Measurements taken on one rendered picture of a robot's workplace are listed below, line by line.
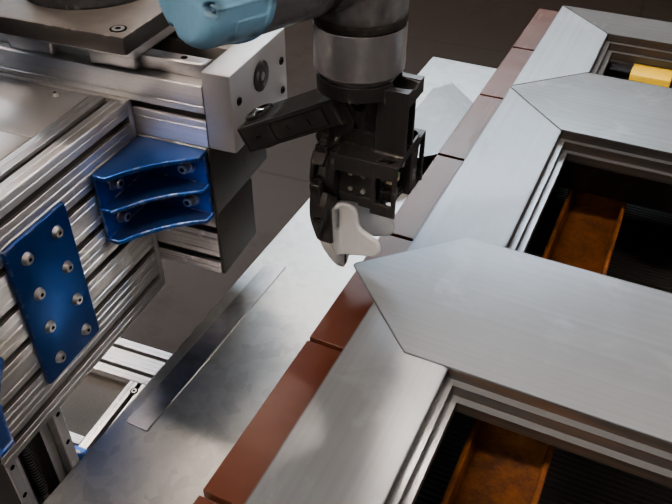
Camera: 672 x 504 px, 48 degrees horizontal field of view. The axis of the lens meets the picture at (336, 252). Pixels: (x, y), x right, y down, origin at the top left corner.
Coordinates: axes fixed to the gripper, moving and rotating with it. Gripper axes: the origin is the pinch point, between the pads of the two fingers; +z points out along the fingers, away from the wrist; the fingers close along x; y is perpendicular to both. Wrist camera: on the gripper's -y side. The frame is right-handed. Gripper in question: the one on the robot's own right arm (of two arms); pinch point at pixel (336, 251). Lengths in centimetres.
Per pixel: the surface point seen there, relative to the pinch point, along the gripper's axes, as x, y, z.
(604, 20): 74, 14, 0
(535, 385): -8.2, 22.2, 0.5
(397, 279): -0.8, 6.9, 0.4
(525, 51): 62, 4, 3
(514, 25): 276, -42, 85
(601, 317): 2.4, 25.7, 0.5
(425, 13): 272, -83, 85
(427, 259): 3.3, 8.5, 0.4
